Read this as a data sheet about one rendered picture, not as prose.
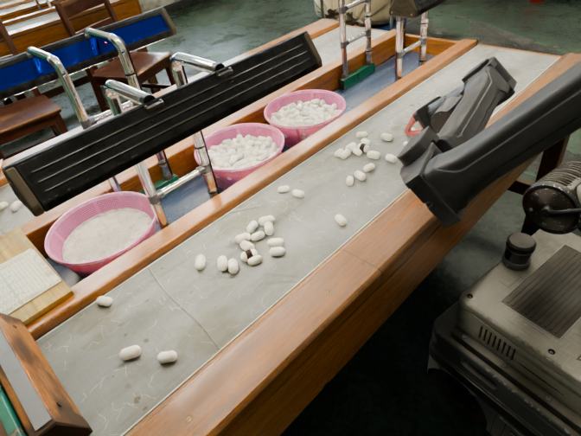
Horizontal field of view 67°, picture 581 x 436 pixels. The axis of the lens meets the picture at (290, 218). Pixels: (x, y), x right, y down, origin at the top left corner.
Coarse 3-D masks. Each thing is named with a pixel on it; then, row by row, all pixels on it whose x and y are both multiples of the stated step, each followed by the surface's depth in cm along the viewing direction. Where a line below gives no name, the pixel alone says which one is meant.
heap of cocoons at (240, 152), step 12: (228, 144) 136; (240, 144) 133; (252, 144) 133; (264, 144) 130; (276, 144) 130; (216, 156) 129; (228, 156) 129; (240, 156) 128; (252, 156) 128; (264, 156) 126; (216, 168) 124; (228, 168) 122
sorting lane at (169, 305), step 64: (512, 64) 153; (384, 128) 130; (320, 192) 109; (384, 192) 106; (192, 256) 97; (320, 256) 92; (128, 320) 85; (192, 320) 83; (256, 320) 81; (64, 384) 75; (128, 384) 74
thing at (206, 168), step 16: (176, 64) 88; (192, 64) 83; (208, 64) 80; (112, 80) 79; (176, 80) 91; (112, 96) 82; (128, 96) 74; (144, 96) 71; (112, 112) 84; (208, 160) 106; (144, 176) 94; (192, 176) 103; (208, 176) 106; (160, 192) 99; (208, 192) 110; (160, 208) 100; (160, 224) 102
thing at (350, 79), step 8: (344, 0) 151; (360, 0) 157; (368, 0) 160; (344, 8) 152; (368, 8) 162; (344, 16) 154; (368, 16) 163; (344, 24) 155; (368, 24) 165; (344, 32) 157; (368, 32) 167; (344, 40) 159; (352, 40) 162; (368, 40) 169; (344, 48) 161; (368, 48) 171; (344, 56) 162; (368, 56) 173; (344, 64) 164; (368, 64) 175; (344, 72) 166; (352, 72) 172; (360, 72) 172; (368, 72) 176; (344, 80) 167; (352, 80) 171; (360, 80) 174; (344, 88) 169
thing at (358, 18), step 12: (348, 0) 366; (372, 0) 353; (384, 0) 349; (348, 12) 355; (360, 12) 360; (372, 12) 355; (384, 12) 354; (348, 24) 366; (360, 24) 355; (372, 24) 365; (384, 24) 368
